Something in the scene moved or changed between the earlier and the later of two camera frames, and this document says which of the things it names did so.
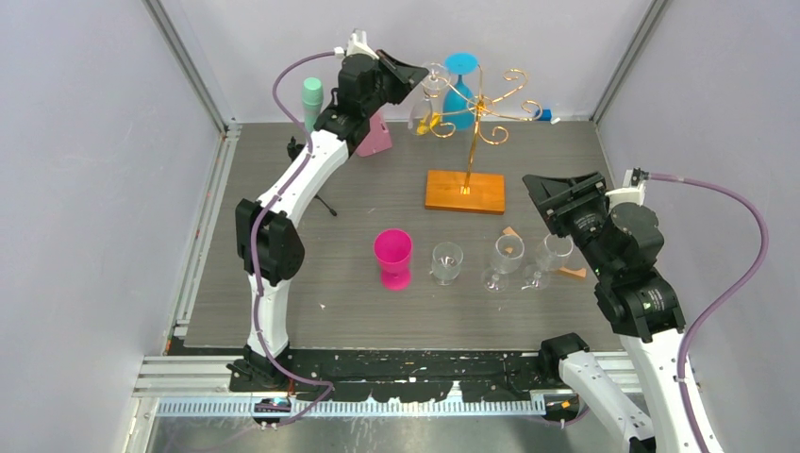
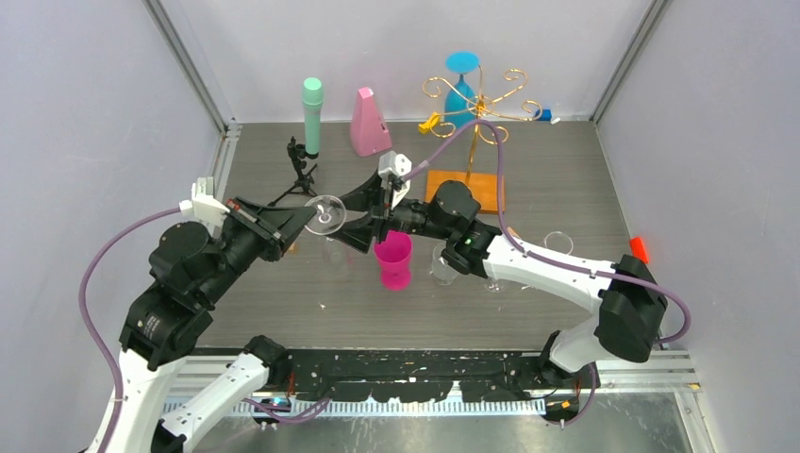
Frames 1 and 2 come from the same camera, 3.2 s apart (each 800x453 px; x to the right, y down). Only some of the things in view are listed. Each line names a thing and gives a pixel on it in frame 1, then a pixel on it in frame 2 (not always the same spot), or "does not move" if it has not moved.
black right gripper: [550, 193] to [366, 198]
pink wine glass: [392, 248] does not move
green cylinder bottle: [312, 95] does not move
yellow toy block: [425, 125] does not move
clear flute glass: [421, 111] to [327, 220]
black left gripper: [405, 76] to [277, 226]
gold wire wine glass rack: [472, 192] does not move
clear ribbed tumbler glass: [446, 260] does not move
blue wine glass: [458, 104] does not move
